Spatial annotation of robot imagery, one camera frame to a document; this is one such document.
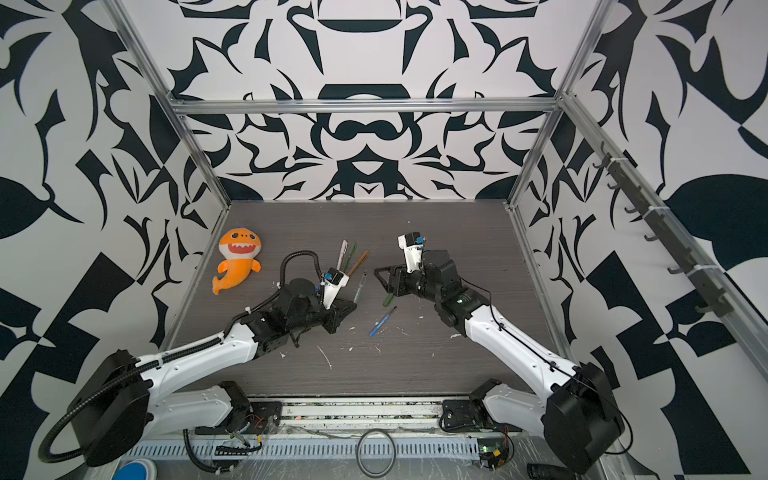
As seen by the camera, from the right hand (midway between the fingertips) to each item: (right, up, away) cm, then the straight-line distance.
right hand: (382, 269), depth 76 cm
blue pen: (-1, -17, +13) cm, 22 cm away
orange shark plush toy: (-46, +5, +21) cm, 51 cm away
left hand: (-7, -8, +3) cm, 11 cm away
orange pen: (-10, -3, +26) cm, 28 cm away
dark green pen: (-6, -6, +3) cm, 8 cm away
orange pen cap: (-7, +1, +28) cm, 29 cm away
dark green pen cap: (+1, -11, +18) cm, 22 cm away
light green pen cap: (-11, +4, +29) cm, 31 cm away
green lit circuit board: (+26, -42, -5) cm, 50 cm away
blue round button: (-55, -43, -10) cm, 70 cm away
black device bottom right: (+35, -44, -9) cm, 56 cm away
